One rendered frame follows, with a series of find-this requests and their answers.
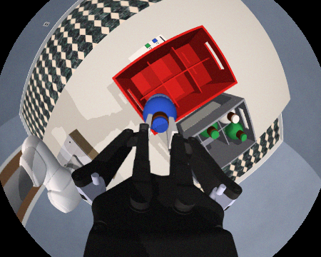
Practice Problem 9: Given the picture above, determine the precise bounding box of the white paper pick list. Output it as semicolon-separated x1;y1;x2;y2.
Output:
128;34;167;62

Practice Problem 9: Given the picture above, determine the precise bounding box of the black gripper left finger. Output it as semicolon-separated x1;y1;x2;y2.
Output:
71;114;153;210

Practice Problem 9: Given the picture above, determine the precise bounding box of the dark grey crate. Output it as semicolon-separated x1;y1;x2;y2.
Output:
176;93;257;168

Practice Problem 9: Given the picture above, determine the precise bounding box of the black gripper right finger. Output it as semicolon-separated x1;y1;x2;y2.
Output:
167;116;243;212

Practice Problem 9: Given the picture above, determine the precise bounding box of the white bottle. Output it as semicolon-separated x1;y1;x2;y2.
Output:
219;109;239;124

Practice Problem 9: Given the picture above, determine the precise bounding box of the red divided crate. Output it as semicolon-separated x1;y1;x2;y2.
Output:
112;25;238;122

